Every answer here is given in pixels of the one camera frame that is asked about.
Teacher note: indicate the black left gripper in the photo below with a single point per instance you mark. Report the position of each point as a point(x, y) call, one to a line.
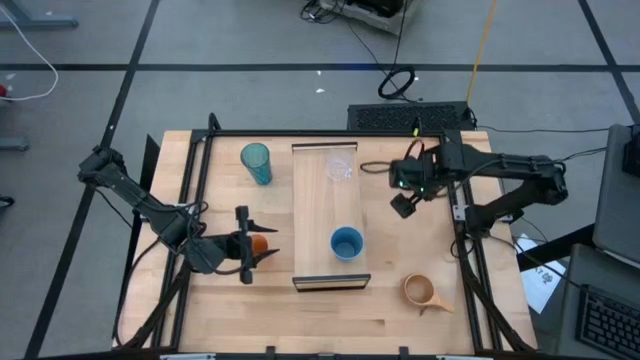
point(244, 270)

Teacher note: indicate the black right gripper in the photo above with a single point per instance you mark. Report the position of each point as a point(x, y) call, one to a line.
point(415, 175)

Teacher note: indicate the tall peach plastic cup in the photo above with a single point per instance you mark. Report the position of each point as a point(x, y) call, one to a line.
point(259, 243)

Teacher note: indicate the blue ribbed plastic cup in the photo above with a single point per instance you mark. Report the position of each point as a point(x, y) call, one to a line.
point(347, 244)

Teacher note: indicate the small clear glass cup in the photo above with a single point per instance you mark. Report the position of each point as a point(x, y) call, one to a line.
point(339, 167)

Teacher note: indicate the teal faceted glass tumbler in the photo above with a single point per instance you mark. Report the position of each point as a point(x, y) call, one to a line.
point(256, 162)

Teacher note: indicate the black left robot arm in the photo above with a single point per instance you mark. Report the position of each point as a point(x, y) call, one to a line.
point(150, 212)

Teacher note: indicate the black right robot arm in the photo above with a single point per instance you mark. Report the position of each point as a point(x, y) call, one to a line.
point(525, 170)

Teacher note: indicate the black computer tower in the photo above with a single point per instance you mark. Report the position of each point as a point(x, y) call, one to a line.
point(405, 117)

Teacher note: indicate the white paper sheet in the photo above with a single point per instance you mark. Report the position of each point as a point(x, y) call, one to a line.
point(542, 285)

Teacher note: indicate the grey desk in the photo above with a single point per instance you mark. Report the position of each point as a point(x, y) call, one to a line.
point(615, 210)

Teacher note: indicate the black desk device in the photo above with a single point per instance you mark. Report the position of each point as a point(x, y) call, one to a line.
point(632, 155)

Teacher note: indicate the black computer keyboard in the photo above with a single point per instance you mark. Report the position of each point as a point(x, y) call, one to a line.
point(610, 325)

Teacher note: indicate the grey desk foot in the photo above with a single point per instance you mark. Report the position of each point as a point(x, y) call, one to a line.
point(15, 144)
point(45, 22)

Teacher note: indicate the small red object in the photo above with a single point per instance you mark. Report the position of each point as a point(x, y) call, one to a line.
point(2, 91)

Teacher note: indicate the wooden table with black frame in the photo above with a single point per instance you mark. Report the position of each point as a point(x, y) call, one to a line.
point(320, 210)

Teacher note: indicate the black aluminium rig frame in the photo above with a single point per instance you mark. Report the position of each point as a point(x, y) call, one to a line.
point(320, 133)

